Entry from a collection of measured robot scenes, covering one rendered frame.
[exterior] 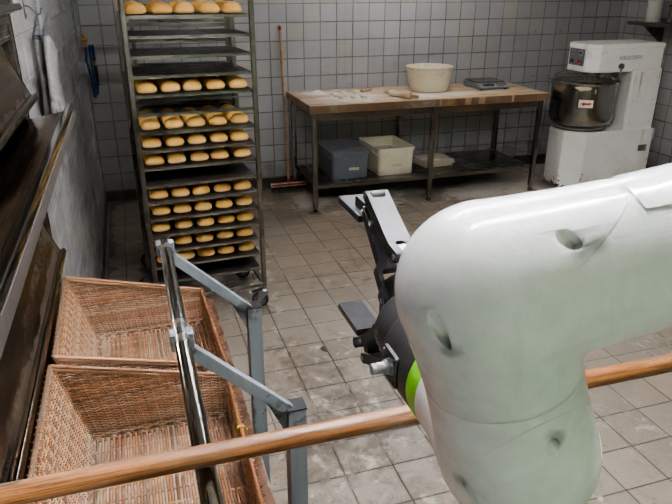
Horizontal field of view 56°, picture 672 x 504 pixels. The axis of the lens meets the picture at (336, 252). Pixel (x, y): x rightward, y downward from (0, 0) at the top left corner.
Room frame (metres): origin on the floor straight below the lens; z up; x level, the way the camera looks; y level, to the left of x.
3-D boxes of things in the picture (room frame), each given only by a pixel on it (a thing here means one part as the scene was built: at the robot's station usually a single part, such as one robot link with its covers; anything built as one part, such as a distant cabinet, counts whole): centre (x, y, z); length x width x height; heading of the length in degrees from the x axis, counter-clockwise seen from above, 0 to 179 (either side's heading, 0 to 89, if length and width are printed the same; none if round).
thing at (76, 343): (1.80, 0.64, 0.72); 0.56 x 0.49 x 0.28; 19
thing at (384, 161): (5.65, -0.45, 0.35); 0.50 x 0.36 x 0.24; 19
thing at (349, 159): (5.52, -0.05, 0.35); 0.50 x 0.36 x 0.24; 18
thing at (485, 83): (6.00, -1.39, 0.94); 0.32 x 0.30 x 0.07; 18
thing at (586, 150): (5.85, -2.39, 0.66); 0.92 x 0.59 x 1.32; 108
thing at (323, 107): (5.73, -0.72, 0.45); 2.20 x 0.80 x 0.90; 108
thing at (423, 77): (5.86, -0.84, 1.01); 0.43 x 0.42 x 0.21; 108
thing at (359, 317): (0.66, -0.03, 1.42); 0.07 x 0.03 x 0.01; 18
